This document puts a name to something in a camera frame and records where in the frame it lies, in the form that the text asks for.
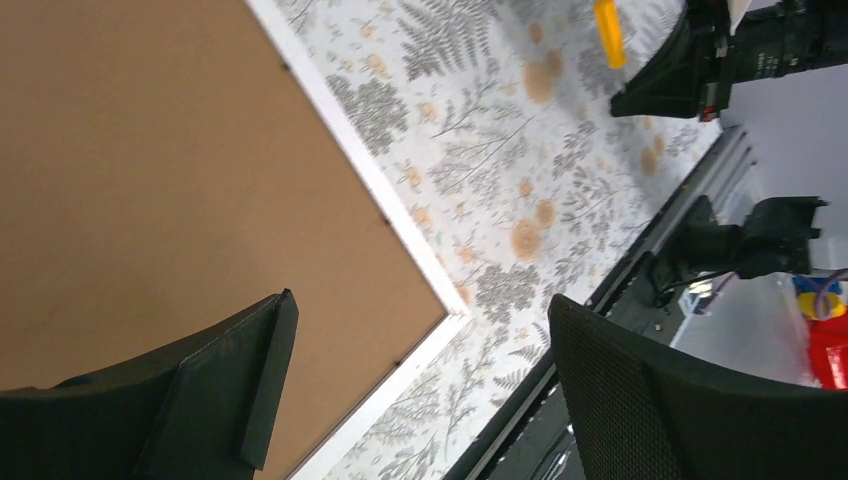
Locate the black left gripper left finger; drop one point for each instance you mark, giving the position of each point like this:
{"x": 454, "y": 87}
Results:
{"x": 201, "y": 407}

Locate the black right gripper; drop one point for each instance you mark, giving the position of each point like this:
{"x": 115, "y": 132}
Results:
{"x": 694, "y": 70}

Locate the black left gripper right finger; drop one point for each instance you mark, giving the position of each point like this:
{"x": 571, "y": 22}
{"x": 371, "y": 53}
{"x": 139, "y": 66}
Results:
{"x": 662, "y": 411}

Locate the yellow handled screwdriver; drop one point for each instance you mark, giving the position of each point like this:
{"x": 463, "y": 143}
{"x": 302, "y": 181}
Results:
{"x": 610, "y": 33}

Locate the white picture frame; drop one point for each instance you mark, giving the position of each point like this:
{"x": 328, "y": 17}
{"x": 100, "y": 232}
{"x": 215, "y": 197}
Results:
{"x": 161, "y": 169}

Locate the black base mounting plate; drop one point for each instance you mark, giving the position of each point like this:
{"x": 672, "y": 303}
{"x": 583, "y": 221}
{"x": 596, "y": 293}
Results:
{"x": 532, "y": 436}

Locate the red plastic bin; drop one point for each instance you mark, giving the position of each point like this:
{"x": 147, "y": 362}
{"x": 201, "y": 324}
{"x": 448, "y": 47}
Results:
{"x": 827, "y": 352}

